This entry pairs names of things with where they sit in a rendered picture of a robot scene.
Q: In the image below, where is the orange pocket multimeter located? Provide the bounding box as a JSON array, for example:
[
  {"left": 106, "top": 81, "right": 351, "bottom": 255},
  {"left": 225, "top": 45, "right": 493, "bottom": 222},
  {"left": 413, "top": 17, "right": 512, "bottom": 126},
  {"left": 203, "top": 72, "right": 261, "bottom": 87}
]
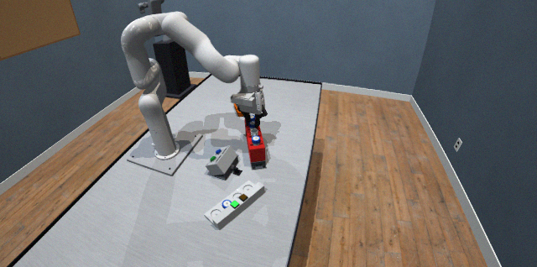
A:
[{"left": 234, "top": 103, "right": 243, "bottom": 117}]

